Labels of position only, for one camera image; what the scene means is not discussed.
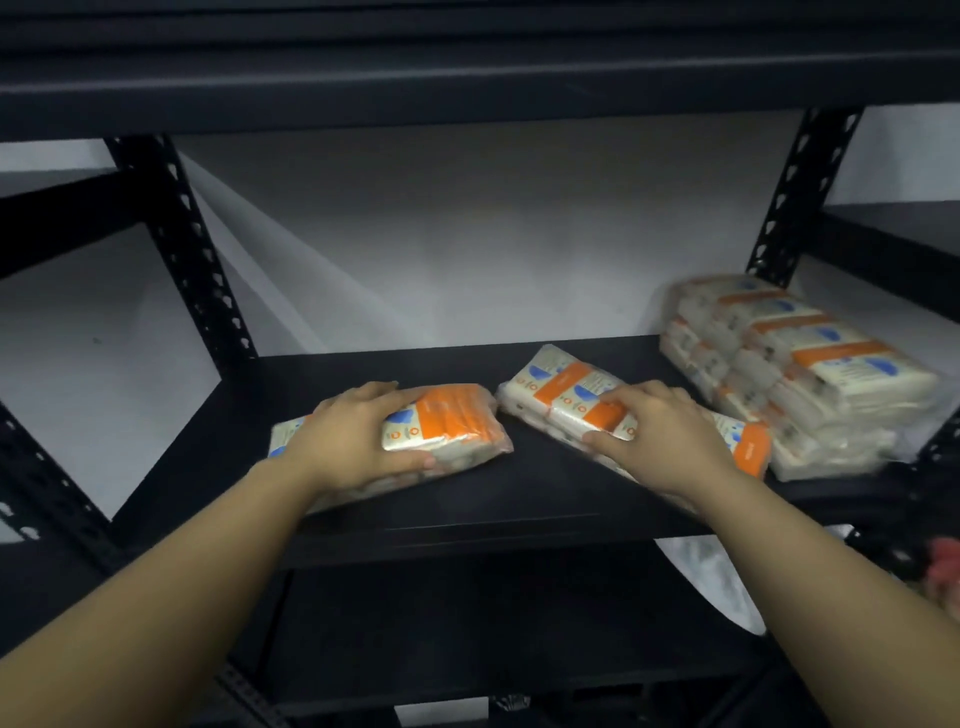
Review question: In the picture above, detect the person's left hand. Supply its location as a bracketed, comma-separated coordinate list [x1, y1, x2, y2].
[281, 380, 438, 496]

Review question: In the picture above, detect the person's right hand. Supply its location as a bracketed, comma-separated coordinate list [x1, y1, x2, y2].
[581, 380, 740, 504]

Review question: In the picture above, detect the person's right forearm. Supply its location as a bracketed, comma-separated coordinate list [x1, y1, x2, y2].
[693, 472, 960, 728]

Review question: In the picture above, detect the person's left forearm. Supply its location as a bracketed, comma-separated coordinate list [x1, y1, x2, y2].
[0, 457, 324, 728]

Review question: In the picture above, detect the white cloth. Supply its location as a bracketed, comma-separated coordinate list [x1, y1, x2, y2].
[654, 532, 768, 637]

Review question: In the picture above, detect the pink cloth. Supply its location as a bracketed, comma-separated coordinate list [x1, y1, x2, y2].
[923, 536, 960, 603]

